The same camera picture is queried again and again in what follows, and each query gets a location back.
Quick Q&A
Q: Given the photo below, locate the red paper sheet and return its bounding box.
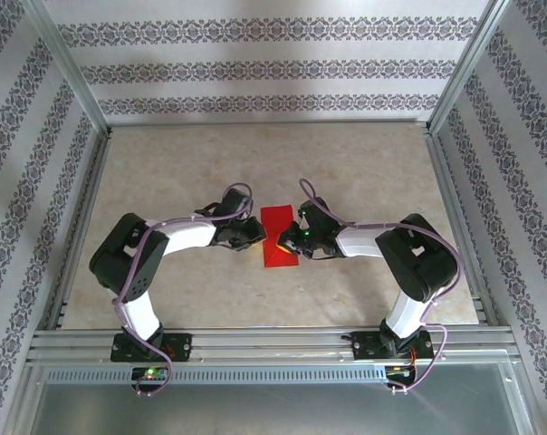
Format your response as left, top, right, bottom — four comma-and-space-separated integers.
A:
260, 204, 301, 270

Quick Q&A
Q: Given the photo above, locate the grey metal sheet panel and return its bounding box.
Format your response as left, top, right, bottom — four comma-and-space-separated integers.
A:
22, 362, 535, 435

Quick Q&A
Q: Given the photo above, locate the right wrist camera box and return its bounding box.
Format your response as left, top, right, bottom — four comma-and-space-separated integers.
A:
305, 198, 338, 227

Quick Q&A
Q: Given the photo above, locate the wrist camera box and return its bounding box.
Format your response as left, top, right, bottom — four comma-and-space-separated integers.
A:
305, 198, 338, 227
218, 188, 252, 218

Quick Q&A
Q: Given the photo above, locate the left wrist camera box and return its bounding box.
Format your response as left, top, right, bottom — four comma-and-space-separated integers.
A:
218, 188, 252, 218

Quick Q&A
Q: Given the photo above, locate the aluminium rear rail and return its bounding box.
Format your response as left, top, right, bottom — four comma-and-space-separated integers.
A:
105, 118, 433, 131

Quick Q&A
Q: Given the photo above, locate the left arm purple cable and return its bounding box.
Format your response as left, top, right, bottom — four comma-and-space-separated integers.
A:
112, 181, 255, 399

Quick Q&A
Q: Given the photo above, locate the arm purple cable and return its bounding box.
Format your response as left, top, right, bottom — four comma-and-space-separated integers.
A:
112, 181, 255, 399
298, 179, 460, 395

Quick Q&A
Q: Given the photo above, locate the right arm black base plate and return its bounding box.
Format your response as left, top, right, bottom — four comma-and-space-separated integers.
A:
350, 329, 434, 363

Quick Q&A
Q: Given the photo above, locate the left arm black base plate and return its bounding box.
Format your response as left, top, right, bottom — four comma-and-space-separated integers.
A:
110, 332, 194, 363

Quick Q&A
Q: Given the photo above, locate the grey slotted cable duct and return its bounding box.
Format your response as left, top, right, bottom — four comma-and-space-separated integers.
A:
44, 365, 388, 384

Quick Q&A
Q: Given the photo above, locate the aluminium side rail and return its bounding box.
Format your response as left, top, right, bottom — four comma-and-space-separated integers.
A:
425, 129, 499, 327
46, 130, 114, 332

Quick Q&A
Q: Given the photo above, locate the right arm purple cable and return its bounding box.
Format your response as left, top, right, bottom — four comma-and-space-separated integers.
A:
298, 179, 460, 395

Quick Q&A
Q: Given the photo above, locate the aluminium frame post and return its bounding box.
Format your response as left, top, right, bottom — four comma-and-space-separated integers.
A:
22, 0, 114, 137
429, 0, 517, 137

